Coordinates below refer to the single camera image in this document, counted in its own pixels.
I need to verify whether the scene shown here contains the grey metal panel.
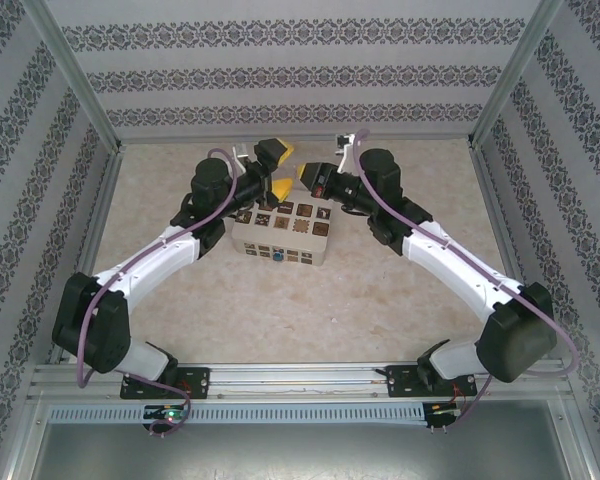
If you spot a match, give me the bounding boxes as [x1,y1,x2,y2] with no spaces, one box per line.
[27,423,579,480]

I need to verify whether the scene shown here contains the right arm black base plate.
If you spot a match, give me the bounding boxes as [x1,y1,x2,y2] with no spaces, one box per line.
[385,364,476,400]

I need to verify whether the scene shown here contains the grey slotted cable duct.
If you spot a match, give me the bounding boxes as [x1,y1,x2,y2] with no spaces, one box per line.
[47,402,427,426]

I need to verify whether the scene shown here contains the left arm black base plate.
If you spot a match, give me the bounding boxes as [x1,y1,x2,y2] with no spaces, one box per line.
[119,365,212,401]

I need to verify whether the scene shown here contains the circuit board with green light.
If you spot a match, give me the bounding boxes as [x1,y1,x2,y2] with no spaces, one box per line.
[143,406,189,422]

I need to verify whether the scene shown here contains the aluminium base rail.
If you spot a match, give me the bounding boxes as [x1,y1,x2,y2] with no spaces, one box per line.
[29,362,571,401]

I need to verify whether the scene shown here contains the small black circuit board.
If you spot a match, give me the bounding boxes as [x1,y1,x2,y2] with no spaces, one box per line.
[426,402,462,430]

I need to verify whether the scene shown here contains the white tin box with pictures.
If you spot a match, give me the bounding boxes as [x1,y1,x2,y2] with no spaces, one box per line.
[231,198,335,268]

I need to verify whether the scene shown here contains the aluminium frame post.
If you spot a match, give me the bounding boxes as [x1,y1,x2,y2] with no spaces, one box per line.
[467,0,579,149]
[22,0,126,154]

